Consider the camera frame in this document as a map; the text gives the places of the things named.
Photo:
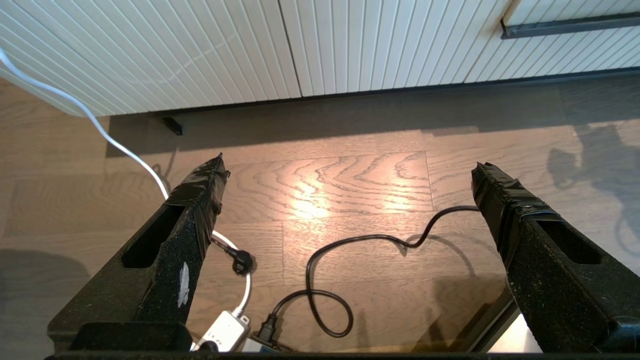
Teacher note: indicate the white ribbed TV cabinet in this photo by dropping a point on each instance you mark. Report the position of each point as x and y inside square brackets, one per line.
[125, 50]

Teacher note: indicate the black furniture leg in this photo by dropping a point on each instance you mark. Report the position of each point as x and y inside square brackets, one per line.
[173, 126]

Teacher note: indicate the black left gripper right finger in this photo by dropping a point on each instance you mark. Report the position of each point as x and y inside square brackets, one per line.
[575, 300]

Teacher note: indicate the black power plug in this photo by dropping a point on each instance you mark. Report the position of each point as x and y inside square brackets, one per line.
[242, 262]

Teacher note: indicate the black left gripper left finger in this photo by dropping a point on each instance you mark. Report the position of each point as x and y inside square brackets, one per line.
[150, 300]

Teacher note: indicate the white inline power box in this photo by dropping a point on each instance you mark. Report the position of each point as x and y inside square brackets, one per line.
[225, 330]

